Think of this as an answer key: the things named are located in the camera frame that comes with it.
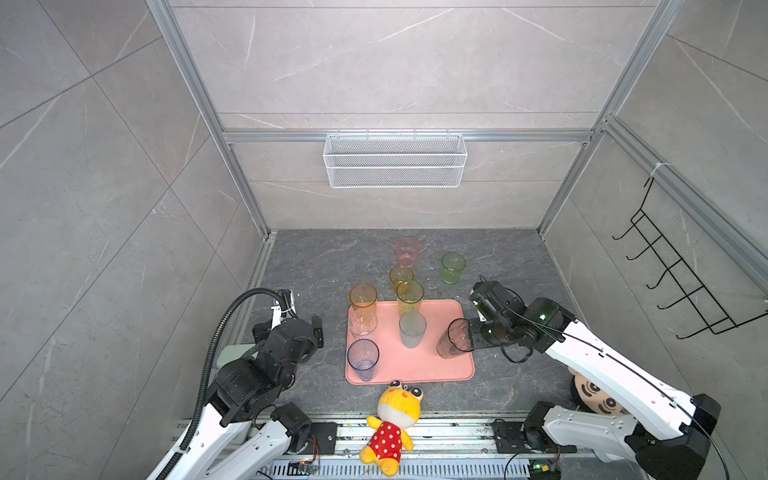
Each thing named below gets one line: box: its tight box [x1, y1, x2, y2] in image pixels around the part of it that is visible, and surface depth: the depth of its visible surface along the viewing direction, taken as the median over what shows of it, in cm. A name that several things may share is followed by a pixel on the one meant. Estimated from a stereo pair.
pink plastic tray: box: [346, 300, 476, 385], surface depth 88 cm
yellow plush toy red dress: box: [360, 380, 424, 477], surface depth 72 cm
